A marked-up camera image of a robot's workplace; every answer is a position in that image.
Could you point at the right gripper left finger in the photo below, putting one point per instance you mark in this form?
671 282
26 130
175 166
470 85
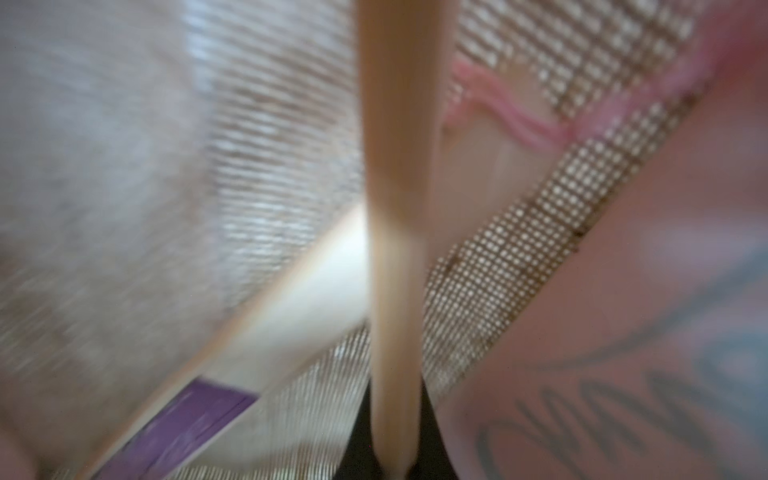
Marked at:
359 461

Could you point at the eleventh folding fan purple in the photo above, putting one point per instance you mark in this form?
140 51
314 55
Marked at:
278 333

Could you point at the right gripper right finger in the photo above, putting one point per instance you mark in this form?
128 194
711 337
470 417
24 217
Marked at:
432 461

